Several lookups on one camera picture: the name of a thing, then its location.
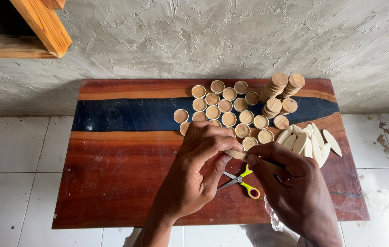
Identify thin beige wooden strip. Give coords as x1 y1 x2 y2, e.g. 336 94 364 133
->
224 150 290 177

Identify group of round wooden cups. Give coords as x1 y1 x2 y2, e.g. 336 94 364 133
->
173 80 276 152

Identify person's left hand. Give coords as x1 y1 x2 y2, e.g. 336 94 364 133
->
153 121 245 225

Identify wooden beam frame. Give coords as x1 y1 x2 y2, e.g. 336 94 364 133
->
0 0 73 59

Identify stacks of wooden discs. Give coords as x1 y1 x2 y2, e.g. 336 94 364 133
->
259 72 306 130

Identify small yellow-handled scissors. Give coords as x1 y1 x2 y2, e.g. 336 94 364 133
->
217 164 261 199

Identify person's right hand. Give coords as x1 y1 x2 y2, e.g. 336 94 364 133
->
245 141 338 238

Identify clear plastic bag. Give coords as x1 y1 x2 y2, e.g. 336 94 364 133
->
264 196 284 232

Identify pile of pale oval pieces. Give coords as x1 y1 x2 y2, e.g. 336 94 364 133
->
276 122 343 169

